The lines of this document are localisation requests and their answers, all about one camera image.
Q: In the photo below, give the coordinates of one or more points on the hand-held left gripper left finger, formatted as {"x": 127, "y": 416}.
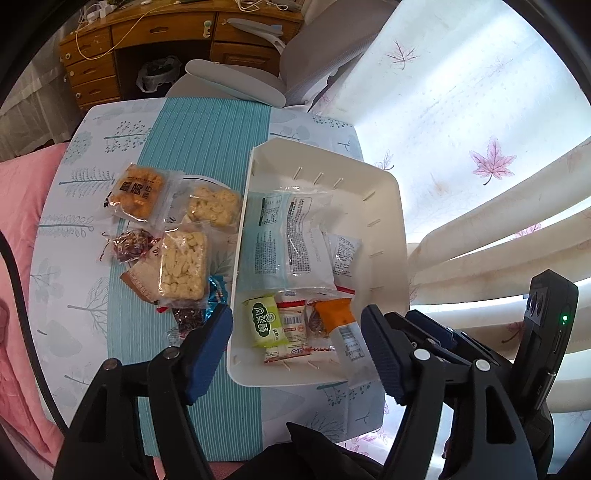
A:
{"x": 207, "y": 360}

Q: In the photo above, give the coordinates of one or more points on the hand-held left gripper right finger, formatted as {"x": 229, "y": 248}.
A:
{"x": 385, "y": 355}

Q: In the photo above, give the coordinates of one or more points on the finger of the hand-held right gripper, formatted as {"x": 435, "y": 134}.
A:
{"x": 401, "y": 328}
{"x": 434, "y": 324}

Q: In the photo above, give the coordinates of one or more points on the dark clear snack packet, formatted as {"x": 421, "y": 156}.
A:
{"x": 187, "y": 318}

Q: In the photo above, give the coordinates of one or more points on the orange white snack packet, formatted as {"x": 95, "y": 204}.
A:
{"x": 339, "y": 314}

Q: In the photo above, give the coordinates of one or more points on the green pastry packet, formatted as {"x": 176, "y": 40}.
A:
{"x": 265, "y": 323}

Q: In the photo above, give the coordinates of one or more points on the red white snack packet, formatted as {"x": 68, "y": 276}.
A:
{"x": 344, "y": 258}

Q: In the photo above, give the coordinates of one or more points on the white red barcode packet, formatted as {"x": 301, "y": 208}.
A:
{"x": 293, "y": 323}

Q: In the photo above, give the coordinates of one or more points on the clear rice crisp packet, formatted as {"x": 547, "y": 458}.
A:
{"x": 214, "y": 205}
{"x": 182, "y": 263}

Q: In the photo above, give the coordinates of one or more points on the brown snowflake snack packet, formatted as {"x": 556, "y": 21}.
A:
{"x": 134, "y": 244}

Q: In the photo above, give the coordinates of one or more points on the large toast bread packet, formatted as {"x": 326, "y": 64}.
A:
{"x": 286, "y": 240}

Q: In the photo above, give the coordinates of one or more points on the white plastic bin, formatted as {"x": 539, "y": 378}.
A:
{"x": 369, "y": 184}

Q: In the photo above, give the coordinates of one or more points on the orange cake packet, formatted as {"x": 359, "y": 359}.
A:
{"x": 136, "y": 191}

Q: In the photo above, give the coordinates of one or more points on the blue candy packet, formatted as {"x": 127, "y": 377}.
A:
{"x": 214, "y": 290}

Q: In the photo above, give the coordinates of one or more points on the small beige snack packet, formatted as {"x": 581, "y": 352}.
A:
{"x": 143, "y": 279}

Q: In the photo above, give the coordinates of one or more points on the blue white printed tablecloth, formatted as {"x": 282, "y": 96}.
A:
{"x": 207, "y": 129}

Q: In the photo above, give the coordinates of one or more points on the white leaf-print curtain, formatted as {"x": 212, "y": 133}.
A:
{"x": 461, "y": 92}

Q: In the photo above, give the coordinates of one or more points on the grey office chair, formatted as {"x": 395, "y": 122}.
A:
{"x": 318, "y": 50}

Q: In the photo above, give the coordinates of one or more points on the trash bin with black bag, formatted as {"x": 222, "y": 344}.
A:
{"x": 159, "y": 74}

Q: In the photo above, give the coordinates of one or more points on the white lace cover cloth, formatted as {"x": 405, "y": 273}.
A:
{"x": 37, "y": 120}

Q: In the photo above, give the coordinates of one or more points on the wooden desk with drawers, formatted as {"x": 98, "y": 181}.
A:
{"x": 152, "y": 30}

